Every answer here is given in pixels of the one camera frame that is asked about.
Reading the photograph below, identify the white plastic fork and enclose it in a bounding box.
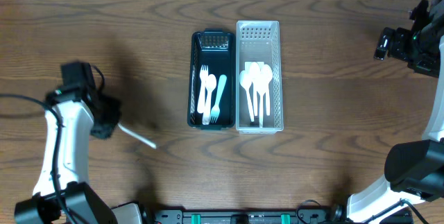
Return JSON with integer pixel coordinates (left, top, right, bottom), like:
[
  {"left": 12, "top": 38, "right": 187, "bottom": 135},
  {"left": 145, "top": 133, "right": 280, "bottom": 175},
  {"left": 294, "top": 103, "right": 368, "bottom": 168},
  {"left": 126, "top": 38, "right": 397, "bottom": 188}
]
[
  {"left": 197, "top": 64, "right": 208, "bottom": 114},
  {"left": 203, "top": 74, "right": 216, "bottom": 125},
  {"left": 118, "top": 123, "right": 157, "bottom": 149}
]

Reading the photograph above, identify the pale green plastic fork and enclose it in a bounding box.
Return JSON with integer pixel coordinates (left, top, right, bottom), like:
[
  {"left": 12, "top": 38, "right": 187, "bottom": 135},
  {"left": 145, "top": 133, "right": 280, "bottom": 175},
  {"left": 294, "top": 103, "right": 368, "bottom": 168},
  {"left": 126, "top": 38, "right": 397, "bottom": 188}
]
[{"left": 210, "top": 74, "right": 227, "bottom": 123}]

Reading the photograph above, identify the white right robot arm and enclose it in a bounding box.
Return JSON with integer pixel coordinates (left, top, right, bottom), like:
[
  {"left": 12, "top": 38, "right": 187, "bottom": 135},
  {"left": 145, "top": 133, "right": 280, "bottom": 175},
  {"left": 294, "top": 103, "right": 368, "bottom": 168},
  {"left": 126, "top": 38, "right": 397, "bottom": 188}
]
[{"left": 345, "top": 37, "right": 443, "bottom": 223}]

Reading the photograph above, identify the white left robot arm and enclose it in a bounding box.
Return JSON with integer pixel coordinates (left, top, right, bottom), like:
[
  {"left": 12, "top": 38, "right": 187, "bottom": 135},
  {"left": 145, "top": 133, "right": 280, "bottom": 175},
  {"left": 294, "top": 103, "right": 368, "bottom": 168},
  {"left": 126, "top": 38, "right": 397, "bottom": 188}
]
[{"left": 14, "top": 99, "right": 143, "bottom": 223}]

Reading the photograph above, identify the dark green perforated basket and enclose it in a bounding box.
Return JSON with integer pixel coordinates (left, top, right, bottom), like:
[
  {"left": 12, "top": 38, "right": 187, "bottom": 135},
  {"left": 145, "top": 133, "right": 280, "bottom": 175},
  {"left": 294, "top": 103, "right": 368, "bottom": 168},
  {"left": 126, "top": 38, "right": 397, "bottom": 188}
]
[{"left": 187, "top": 28, "right": 235, "bottom": 130}]

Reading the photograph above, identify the clear perforated plastic basket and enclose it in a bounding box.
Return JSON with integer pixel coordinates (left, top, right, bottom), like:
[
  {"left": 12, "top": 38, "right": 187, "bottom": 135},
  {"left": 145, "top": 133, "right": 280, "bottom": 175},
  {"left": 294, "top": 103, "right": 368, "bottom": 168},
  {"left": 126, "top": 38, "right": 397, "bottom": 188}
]
[{"left": 236, "top": 20, "right": 284, "bottom": 134}]

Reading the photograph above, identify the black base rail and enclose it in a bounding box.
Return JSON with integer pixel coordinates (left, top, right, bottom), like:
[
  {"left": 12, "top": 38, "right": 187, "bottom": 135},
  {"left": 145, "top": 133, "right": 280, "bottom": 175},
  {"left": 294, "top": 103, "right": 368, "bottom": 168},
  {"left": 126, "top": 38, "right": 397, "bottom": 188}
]
[{"left": 147, "top": 200, "right": 353, "bottom": 224}]

